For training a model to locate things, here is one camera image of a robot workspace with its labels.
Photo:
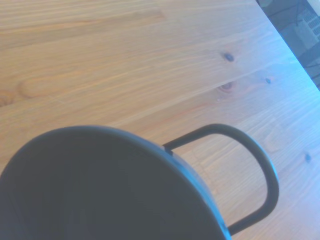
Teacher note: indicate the dark grey metal mug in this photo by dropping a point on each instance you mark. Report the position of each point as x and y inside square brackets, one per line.
[105, 185]

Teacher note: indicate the white slotted plastic crate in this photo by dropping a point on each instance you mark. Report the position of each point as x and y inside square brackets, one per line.
[308, 27]

